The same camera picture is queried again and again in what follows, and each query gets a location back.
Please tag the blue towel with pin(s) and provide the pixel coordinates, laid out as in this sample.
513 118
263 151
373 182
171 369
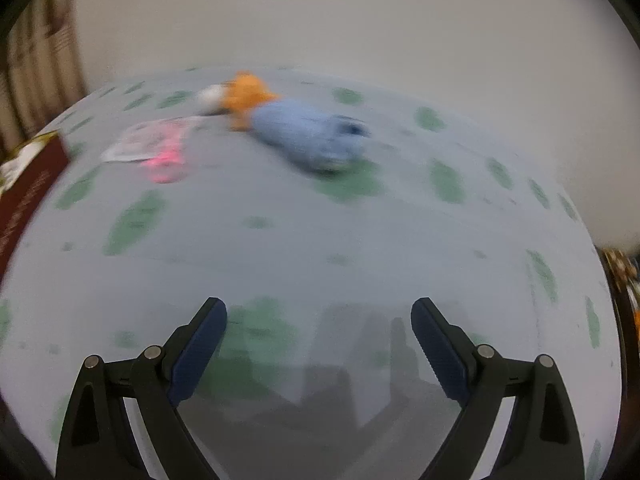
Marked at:
300 130

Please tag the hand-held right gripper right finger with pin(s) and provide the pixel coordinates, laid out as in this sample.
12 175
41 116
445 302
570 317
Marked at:
440 355

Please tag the cloud print tablecloth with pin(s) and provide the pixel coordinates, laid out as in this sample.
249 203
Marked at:
300 220

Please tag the dark cabinet with clutter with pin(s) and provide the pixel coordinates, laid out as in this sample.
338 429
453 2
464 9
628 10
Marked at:
625 270

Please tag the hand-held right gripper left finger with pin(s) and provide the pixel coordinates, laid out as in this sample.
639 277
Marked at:
197 350

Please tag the beige patterned curtain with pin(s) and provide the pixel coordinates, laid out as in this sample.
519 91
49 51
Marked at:
40 60

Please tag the clear packet with pink ribbon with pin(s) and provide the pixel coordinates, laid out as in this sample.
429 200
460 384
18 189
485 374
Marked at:
140 142

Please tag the orange plush bear toy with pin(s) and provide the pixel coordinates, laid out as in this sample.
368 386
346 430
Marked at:
245 92

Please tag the red tin box gold interior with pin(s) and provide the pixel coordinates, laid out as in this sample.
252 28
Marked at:
30 190

